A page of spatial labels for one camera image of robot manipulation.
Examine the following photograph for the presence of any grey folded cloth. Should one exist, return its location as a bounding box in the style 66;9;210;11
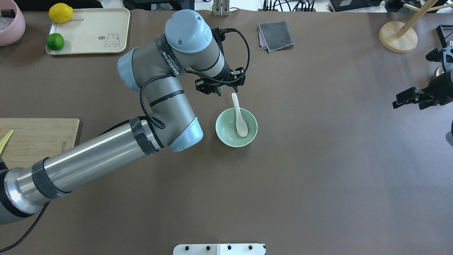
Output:
257;21;294;53

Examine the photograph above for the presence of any wooden cutting board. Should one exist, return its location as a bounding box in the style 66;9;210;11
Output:
0;118;80;169

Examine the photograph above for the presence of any wooden mug tree stand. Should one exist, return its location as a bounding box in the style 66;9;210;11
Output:
378;0;453;53

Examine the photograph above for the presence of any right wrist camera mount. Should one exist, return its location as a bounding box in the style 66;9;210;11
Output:
425;46;453;64

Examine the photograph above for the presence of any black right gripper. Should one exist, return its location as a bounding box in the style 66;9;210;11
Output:
392;73;453;110

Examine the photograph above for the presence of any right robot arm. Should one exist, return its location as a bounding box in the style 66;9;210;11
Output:
392;41;453;110

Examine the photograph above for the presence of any green lime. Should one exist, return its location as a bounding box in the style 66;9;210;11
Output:
46;33;65;51

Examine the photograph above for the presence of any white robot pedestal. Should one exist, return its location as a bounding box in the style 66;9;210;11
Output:
173;243;267;255

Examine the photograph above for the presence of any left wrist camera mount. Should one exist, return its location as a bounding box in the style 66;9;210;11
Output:
211;28;236;48

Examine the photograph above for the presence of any yellow plastic knife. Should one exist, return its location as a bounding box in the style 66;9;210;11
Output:
0;130;13;153

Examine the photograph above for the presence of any cream serving tray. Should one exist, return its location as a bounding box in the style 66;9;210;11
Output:
46;8;131;55

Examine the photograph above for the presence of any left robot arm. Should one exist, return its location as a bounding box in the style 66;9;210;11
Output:
1;10;247;225

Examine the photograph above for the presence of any aluminium frame post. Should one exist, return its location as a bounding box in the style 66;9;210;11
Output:
212;0;231;17

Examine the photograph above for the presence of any yellow lemon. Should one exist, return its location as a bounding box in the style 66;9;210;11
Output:
48;3;74;23

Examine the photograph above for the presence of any green ceramic bowl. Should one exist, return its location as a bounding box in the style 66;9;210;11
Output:
215;108;258;147

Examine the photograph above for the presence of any pink bowl with ice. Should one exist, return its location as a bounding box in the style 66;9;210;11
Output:
0;0;25;46

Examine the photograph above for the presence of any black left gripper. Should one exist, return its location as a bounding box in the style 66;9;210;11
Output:
195;67;246;97

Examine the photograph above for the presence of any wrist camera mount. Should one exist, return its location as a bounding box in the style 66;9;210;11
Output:
211;28;236;48
425;46;453;64

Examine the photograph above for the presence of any white ceramic spoon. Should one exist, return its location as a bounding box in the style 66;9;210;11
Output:
231;93;248;137

